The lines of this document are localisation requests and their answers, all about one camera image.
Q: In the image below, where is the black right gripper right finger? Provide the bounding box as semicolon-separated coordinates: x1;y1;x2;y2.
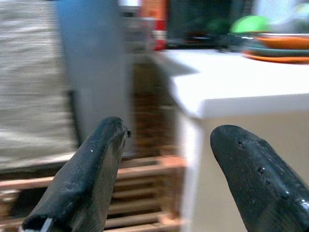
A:
210;124;309;232

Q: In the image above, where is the beige hanging towel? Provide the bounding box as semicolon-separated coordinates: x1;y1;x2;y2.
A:
0;0;75;165

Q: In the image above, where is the orange bowl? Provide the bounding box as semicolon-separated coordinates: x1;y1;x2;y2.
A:
255;35;309;50

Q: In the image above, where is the red and orange carton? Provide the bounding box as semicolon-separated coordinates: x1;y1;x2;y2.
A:
142;0;169;51

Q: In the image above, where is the bright green bowl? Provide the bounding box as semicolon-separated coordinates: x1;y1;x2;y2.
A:
230;15;269;34

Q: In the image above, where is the black appliance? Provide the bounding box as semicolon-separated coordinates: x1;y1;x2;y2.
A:
167;0;244;48

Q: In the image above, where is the wooden slat rack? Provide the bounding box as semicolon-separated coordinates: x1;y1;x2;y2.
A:
0;55;189;232

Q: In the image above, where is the teal plate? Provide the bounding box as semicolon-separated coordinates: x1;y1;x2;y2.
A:
243;45;309;58

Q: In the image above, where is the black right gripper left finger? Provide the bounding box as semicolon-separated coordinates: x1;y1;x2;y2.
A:
21;116;132;232

